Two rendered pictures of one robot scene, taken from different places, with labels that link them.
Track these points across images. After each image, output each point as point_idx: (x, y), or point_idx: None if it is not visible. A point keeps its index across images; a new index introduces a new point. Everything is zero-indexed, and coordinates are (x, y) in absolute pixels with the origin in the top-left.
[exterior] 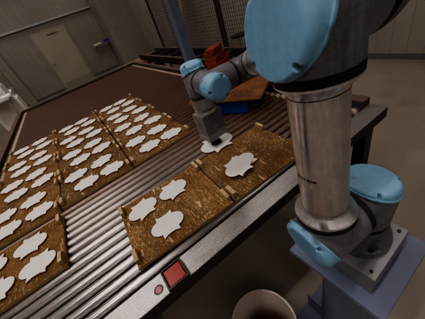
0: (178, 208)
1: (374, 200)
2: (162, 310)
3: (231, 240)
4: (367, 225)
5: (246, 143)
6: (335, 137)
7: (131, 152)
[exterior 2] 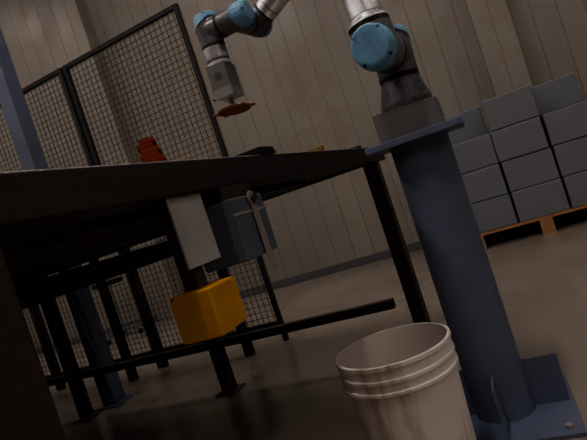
0: None
1: (394, 27)
2: (257, 175)
3: (300, 152)
4: (399, 35)
5: None
6: None
7: None
